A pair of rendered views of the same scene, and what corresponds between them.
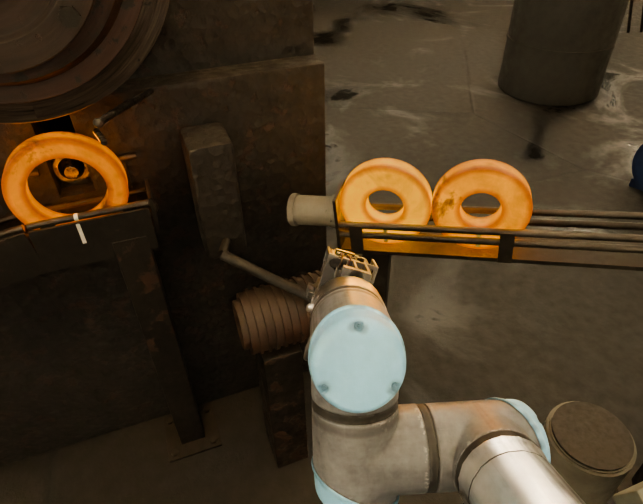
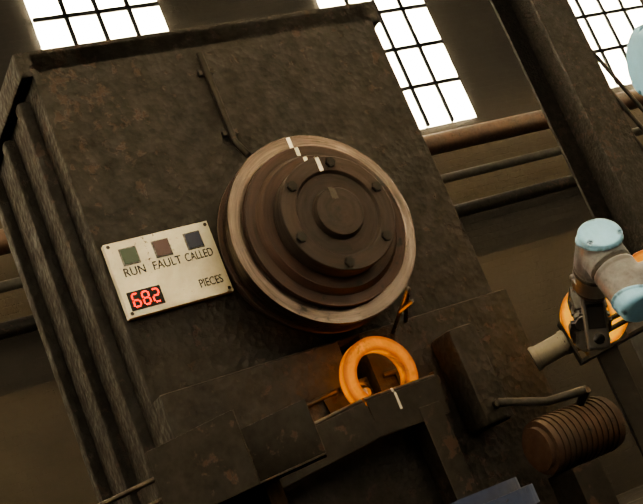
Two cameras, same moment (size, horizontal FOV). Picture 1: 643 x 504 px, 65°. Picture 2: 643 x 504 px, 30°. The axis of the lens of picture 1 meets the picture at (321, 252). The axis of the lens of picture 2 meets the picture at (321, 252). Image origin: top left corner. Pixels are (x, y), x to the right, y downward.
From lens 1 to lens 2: 228 cm
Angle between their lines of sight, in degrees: 53
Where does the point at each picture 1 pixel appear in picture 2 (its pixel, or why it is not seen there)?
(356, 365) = (598, 230)
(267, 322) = (557, 420)
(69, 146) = (378, 340)
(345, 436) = (613, 262)
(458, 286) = not seen: outside the picture
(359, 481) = (632, 276)
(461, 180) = not seen: hidden behind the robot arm
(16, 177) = (352, 365)
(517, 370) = not seen: outside the picture
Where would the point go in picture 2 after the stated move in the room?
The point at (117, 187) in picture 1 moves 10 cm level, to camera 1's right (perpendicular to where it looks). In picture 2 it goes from (410, 368) to (450, 352)
